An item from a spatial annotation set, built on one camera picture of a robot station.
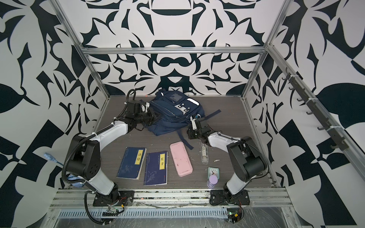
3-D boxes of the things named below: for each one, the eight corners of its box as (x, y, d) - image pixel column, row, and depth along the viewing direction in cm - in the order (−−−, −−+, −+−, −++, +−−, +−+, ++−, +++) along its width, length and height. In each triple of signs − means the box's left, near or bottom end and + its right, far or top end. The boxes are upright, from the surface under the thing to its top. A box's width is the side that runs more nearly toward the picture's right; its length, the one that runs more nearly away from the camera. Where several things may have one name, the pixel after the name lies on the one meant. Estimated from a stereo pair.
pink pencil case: (178, 178, 82) (178, 177, 80) (167, 145, 94) (167, 144, 92) (194, 171, 84) (194, 170, 82) (182, 141, 96) (182, 139, 95)
